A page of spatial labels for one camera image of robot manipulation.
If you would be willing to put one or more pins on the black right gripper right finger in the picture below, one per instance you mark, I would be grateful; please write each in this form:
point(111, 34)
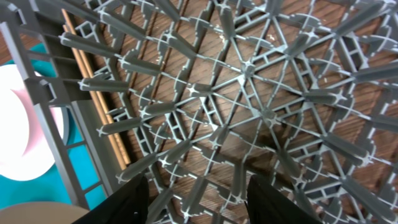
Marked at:
point(265, 205)

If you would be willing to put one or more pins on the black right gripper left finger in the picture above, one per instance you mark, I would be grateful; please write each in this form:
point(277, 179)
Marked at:
point(127, 205)

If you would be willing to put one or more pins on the grey bowl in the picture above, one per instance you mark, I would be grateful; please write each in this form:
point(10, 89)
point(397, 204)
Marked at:
point(41, 213)

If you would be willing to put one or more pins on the large pink plate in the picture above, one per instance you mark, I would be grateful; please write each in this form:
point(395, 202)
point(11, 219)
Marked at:
point(14, 137)

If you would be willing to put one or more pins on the grey dishwasher rack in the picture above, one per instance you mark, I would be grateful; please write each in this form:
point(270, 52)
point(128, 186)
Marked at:
point(201, 95)

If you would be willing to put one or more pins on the teal serving tray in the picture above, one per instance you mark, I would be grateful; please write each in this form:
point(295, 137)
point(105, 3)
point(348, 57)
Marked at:
point(50, 187)

